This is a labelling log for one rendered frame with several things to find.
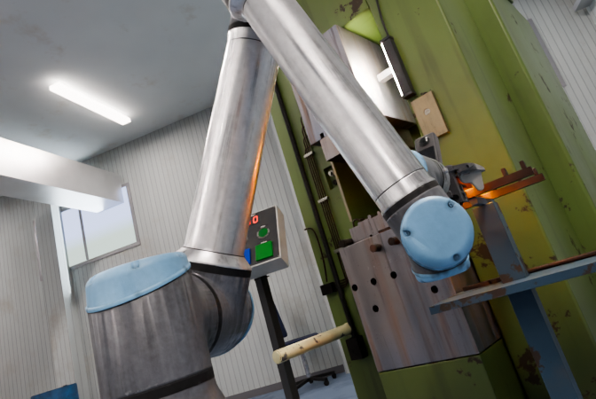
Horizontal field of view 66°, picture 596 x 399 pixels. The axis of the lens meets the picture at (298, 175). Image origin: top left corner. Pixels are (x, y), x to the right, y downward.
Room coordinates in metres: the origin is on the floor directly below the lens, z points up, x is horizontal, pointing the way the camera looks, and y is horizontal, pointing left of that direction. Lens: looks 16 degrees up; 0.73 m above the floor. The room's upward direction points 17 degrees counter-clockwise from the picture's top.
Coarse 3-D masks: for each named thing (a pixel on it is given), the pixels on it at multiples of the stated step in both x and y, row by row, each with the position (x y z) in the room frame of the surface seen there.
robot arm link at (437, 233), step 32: (224, 0) 0.65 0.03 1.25; (256, 0) 0.62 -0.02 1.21; (288, 0) 0.62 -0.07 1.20; (256, 32) 0.65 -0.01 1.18; (288, 32) 0.62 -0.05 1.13; (288, 64) 0.63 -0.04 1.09; (320, 64) 0.61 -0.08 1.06; (320, 96) 0.62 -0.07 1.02; (352, 96) 0.61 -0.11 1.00; (352, 128) 0.61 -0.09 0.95; (384, 128) 0.61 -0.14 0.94; (352, 160) 0.63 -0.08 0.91; (384, 160) 0.60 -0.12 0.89; (416, 160) 0.62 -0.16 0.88; (384, 192) 0.61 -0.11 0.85; (416, 192) 0.60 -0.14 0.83; (416, 224) 0.59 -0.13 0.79; (448, 224) 0.59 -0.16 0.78; (416, 256) 0.60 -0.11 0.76; (448, 256) 0.59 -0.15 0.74
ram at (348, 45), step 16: (336, 32) 1.62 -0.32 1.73; (336, 48) 1.63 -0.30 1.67; (352, 48) 1.67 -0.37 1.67; (368, 48) 1.79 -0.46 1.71; (352, 64) 1.63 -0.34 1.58; (368, 64) 1.74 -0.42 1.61; (384, 64) 1.87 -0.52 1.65; (368, 80) 1.70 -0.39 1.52; (384, 80) 1.77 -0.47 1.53; (384, 96) 1.77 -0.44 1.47; (400, 96) 1.89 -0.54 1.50; (304, 112) 1.78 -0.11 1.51; (384, 112) 1.72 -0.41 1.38; (400, 112) 1.84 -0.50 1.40; (320, 128) 1.75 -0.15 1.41; (320, 144) 1.82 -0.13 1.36
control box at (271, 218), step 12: (252, 216) 1.94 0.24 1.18; (264, 216) 1.92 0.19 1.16; (276, 216) 1.90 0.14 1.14; (252, 228) 1.92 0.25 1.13; (276, 228) 1.87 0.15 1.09; (252, 240) 1.88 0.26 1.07; (264, 240) 1.86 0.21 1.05; (276, 240) 1.84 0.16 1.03; (252, 252) 1.86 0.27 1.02; (276, 252) 1.81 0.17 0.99; (252, 264) 1.83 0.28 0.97; (264, 264) 1.82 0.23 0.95; (276, 264) 1.83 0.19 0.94; (288, 264) 1.86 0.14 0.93; (252, 276) 1.88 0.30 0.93
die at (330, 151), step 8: (400, 128) 1.91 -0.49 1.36; (400, 136) 1.89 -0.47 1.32; (408, 136) 1.95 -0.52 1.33; (328, 144) 1.74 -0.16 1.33; (408, 144) 1.93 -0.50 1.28; (328, 152) 1.75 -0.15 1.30; (336, 152) 1.73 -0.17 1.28; (328, 160) 1.77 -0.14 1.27; (336, 160) 1.80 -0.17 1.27; (344, 160) 1.84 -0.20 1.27
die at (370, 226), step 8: (368, 216) 1.71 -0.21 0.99; (376, 216) 1.69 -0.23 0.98; (360, 224) 1.73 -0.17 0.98; (368, 224) 1.71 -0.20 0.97; (376, 224) 1.69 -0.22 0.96; (384, 224) 1.67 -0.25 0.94; (352, 232) 1.76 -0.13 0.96; (360, 232) 1.74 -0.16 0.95; (368, 232) 1.72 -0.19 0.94; (376, 232) 1.70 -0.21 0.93; (360, 240) 1.75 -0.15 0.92
